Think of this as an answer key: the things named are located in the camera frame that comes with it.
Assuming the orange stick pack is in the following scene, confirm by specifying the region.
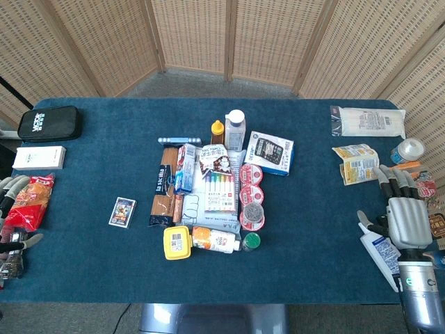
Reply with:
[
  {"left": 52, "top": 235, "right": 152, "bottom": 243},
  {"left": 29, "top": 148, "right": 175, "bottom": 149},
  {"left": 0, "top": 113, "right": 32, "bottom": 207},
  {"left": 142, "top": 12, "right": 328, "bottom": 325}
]
[{"left": 390, "top": 160, "right": 422, "bottom": 172}]

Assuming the brown label package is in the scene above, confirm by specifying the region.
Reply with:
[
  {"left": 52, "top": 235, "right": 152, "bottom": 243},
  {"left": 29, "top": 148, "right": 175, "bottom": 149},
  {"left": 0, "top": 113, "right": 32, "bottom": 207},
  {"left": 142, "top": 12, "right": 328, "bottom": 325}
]
[{"left": 426, "top": 207, "right": 445, "bottom": 250}]

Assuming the calculator box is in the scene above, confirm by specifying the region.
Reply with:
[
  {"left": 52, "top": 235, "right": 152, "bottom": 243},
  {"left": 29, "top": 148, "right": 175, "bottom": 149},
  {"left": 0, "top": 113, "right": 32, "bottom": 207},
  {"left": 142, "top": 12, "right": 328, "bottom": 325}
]
[{"left": 243, "top": 130, "right": 295, "bottom": 177}]

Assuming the small jar white cap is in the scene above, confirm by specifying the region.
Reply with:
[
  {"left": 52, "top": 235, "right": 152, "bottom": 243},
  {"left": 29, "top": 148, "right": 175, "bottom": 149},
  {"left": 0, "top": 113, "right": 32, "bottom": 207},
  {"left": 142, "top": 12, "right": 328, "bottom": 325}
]
[{"left": 390, "top": 137, "right": 426, "bottom": 166}]

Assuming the black pole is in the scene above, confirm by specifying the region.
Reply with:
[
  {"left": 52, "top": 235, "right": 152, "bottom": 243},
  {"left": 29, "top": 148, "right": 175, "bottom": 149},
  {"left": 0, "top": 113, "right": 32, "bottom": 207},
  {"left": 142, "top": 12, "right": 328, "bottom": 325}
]
[{"left": 0, "top": 75, "right": 35, "bottom": 109}]

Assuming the cartoon girl snack pouch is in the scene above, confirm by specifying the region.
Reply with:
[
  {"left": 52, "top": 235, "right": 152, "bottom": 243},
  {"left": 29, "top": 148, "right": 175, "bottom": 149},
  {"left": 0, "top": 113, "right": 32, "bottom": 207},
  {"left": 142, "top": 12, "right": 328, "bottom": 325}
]
[{"left": 198, "top": 143, "right": 234, "bottom": 175}]

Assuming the coloured marker set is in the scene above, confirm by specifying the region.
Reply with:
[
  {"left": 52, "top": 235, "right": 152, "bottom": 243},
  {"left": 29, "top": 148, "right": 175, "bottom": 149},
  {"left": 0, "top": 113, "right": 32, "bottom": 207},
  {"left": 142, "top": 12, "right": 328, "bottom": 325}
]
[{"left": 202, "top": 172, "right": 238, "bottom": 214}]

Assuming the yellow snack package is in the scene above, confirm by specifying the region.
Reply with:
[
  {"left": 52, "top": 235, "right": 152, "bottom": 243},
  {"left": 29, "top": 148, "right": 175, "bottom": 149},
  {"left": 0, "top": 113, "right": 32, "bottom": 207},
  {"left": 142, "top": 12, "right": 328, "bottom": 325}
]
[{"left": 331, "top": 143, "right": 380, "bottom": 186}]

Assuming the white blue tube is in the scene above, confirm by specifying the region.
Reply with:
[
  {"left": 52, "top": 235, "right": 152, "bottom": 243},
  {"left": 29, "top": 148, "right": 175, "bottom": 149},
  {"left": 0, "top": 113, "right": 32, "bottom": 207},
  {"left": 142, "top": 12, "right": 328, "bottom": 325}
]
[{"left": 358, "top": 222, "right": 403, "bottom": 294}]

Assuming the black zip pouch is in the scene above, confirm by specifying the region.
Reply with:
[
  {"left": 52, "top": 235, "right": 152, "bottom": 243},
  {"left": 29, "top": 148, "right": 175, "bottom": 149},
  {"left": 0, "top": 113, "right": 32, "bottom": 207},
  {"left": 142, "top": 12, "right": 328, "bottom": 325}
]
[{"left": 17, "top": 105, "right": 83, "bottom": 143}]

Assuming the small card pack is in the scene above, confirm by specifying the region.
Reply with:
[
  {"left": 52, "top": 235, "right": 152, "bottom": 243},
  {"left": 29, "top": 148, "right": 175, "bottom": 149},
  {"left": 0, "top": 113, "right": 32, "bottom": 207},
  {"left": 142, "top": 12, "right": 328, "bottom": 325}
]
[{"left": 108, "top": 196, "right": 138, "bottom": 230}]

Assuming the honey bottle yellow cap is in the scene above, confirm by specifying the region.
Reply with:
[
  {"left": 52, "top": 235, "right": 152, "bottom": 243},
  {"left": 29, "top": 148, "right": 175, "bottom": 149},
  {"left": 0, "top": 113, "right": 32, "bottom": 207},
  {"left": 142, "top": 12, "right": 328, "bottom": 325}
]
[{"left": 210, "top": 119, "right": 225, "bottom": 145}]

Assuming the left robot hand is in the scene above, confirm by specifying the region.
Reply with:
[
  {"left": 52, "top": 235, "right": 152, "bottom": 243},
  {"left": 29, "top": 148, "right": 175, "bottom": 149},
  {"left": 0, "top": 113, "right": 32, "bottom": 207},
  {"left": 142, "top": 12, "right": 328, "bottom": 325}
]
[{"left": 0, "top": 175, "right": 45, "bottom": 253}]

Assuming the yellow lid container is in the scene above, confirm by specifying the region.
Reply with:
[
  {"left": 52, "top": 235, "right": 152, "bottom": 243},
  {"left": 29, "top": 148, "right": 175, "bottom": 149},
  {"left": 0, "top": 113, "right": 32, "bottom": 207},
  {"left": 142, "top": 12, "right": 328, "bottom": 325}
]
[{"left": 163, "top": 225, "right": 193, "bottom": 262}]

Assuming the blue table cloth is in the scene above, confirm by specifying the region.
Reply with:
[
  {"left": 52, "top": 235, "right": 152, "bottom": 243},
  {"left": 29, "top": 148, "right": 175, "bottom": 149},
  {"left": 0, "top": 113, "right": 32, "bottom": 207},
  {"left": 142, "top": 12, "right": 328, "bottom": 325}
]
[{"left": 0, "top": 97, "right": 445, "bottom": 305}]

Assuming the red lid cup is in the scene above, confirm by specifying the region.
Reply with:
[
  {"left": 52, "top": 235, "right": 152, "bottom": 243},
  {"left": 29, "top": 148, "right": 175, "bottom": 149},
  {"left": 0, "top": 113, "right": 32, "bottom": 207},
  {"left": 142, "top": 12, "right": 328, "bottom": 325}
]
[
  {"left": 239, "top": 163, "right": 264, "bottom": 186},
  {"left": 238, "top": 184, "right": 266, "bottom": 207}
]

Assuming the orange juice bottle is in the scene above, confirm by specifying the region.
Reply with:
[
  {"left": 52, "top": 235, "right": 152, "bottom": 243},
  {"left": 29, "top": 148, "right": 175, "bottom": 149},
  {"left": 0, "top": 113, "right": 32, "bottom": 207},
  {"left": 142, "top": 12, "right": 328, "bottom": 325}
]
[{"left": 191, "top": 225, "right": 242, "bottom": 255}]

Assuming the spaghetti pack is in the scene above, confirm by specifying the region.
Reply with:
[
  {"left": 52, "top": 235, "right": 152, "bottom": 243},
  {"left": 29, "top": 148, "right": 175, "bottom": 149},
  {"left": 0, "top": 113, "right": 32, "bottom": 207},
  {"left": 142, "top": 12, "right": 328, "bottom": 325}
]
[{"left": 149, "top": 147, "right": 179, "bottom": 228}]

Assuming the white rectangular box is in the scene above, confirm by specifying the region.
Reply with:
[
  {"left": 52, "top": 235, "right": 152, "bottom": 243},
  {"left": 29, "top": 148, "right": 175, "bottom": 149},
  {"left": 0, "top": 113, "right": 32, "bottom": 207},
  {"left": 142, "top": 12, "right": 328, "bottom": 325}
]
[{"left": 11, "top": 145, "right": 67, "bottom": 171}]

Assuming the black floor cable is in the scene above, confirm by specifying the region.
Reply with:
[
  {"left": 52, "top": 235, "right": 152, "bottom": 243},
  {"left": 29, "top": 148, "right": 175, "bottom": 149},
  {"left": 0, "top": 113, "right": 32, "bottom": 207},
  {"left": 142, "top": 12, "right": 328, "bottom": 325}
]
[{"left": 113, "top": 303, "right": 134, "bottom": 334}]

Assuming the light blue strip bar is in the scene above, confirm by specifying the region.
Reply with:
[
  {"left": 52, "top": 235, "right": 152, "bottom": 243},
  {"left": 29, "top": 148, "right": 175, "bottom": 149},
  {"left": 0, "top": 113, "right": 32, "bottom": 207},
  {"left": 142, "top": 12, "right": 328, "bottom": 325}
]
[{"left": 156, "top": 136, "right": 203, "bottom": 145}]

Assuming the green lid jar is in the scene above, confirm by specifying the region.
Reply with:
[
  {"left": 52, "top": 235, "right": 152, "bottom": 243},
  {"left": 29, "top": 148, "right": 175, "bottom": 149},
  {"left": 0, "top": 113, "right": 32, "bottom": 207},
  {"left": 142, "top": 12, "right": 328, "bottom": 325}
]
[{"left": 241, "top": 232, "right": 262, "bottom": 253}]

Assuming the red print snack bag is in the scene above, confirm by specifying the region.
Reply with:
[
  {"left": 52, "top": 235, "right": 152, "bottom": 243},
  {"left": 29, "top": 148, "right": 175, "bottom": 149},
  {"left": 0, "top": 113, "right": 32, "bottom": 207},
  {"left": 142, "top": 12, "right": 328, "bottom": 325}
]
[{"left": 412, "top": 170, "right": 439, "bottom": 210}]

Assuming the dark clear snack bag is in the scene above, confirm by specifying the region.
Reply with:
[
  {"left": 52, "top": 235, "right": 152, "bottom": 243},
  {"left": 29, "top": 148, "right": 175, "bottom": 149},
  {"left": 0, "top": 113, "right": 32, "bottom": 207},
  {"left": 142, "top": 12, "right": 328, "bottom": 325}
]
[{"left": 0, "top": 228, "right": 28, "bottom": 281}]

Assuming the toothpaste box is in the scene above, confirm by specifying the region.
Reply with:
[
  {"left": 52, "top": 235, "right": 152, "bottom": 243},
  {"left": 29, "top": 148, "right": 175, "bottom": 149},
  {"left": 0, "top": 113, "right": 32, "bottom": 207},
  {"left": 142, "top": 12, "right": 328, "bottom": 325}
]
[{"left": 173, "top": 143, "right": 198, "bottom": 196}]

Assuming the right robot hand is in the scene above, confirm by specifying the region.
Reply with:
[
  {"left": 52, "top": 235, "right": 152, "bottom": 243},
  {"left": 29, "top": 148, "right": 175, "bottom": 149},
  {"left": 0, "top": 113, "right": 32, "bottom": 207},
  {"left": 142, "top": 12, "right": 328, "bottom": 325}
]
[{"left": 356, "top": 164, "right": 434, "bottom": 250}]

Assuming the white noodle pack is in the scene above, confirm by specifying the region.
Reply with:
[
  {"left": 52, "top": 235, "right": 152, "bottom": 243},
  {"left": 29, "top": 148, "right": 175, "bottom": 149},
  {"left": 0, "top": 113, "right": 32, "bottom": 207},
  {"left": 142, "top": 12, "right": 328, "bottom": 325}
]
[{"left": 330, "top": 105, "right": 407, "bottom": 141}]

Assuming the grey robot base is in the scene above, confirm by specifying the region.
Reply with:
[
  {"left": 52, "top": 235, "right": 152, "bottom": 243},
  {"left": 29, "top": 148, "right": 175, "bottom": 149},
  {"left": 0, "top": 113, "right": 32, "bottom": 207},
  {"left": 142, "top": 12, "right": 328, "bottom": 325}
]
[{"left": 138, "top": 303, "right": 290, "bottom": 334}]

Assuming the clear bottle white cap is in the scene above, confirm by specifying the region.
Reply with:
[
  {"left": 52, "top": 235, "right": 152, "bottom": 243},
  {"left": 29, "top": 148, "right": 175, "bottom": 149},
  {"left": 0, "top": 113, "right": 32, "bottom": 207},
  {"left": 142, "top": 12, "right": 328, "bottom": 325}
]
[{"left": 223, "top": 109, "right": 248, "bottom": 152}]

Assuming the brown stick pack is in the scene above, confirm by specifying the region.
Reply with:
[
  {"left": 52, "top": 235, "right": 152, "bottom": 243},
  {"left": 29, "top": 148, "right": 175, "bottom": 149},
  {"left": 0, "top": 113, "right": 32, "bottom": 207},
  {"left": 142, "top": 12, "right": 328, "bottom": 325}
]
[{"left": 172, "top": 193, "right": 184, "bottom": 224}]

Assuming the wicker folding screen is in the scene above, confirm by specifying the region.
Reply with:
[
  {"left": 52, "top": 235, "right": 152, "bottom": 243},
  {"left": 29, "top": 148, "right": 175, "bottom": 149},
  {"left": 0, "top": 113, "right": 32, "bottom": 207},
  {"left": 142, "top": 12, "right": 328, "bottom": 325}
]
[{"left": 0, "top": 0, "right": 445, "bottom": 196}]

